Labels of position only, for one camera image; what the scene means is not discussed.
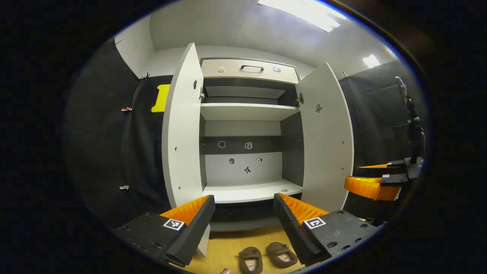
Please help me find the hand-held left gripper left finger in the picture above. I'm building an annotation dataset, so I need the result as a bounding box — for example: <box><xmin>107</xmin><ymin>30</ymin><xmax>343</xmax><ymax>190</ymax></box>
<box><xmin>114</xmin><ymin>195</ymin><xmax>216</xmax><ymax>268</ymax></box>

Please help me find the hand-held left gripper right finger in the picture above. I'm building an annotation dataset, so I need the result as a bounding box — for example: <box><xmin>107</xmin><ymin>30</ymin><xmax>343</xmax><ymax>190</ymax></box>
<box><xmin>273</xmin><ymin>193</ymin><xmax>381</xmax><ymax>267</ymax></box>

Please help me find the brown fuzzy shoe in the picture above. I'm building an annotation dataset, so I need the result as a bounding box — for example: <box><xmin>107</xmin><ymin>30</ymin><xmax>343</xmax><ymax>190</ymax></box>
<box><xmin>266</xmin><ymin>242</ymin><xmax>298</xmax><ymax>269</ymax></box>
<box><xmin>239</xmin><ymin>247</ymin><xmax>264</xmax><ymax>274</ymax></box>

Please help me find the white shoe cabinet door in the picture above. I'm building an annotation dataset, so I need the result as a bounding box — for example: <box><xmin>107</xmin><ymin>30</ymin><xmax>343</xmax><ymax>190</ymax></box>
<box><xmin>162</xmin><ymin>43</ymin><xmax>211</xmax><ymax>258</ymax></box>
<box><xmin>295</xmin><ymin>62</ymin><xmax>354</xmax><ymax>213</ymax></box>

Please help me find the white shoe cabinet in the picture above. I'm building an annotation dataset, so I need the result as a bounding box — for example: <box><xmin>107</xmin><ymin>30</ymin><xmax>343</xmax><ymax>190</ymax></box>
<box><xmin>199</xmin><ymin>57</ymin><xmax>305</xmax><ymax>232</ymax></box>

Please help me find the white cabinet shelf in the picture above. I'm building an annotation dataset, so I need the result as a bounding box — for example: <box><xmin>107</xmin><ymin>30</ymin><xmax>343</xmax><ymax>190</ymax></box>
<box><xmin>203</xmin><ymin>179</ymin><xmax>304</xmax><ymax>204</ymax></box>
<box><xmin>200</xmin><ymin>103</ymin><xmax>301</xmax><ymax>121</ymax></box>

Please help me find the black backdrop cloth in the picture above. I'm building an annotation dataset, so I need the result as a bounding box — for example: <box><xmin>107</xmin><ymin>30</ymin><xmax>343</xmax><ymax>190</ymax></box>
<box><xmin>63</xmin><ymin>38</ymin><xmax>425</xmax><ymax>229</ymax></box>

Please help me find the long ceiling light panel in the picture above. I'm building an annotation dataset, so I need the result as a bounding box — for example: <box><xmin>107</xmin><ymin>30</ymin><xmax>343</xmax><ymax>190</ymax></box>
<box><xmin>258</xmin><ymin>0</ymin><xmax>347</xmax><ymax>33</ymax></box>

